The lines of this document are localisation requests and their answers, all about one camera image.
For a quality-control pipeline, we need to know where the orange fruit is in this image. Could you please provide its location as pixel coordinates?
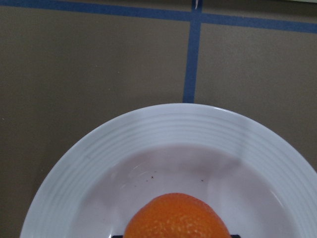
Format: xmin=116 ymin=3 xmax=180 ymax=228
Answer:
xmin=123 ymin=193 xmax=231 ymax=238

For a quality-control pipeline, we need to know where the white plate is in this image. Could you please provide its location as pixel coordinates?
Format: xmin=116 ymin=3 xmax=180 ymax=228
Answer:
xmin=20 ymin=104 xmax=317 ymax=238

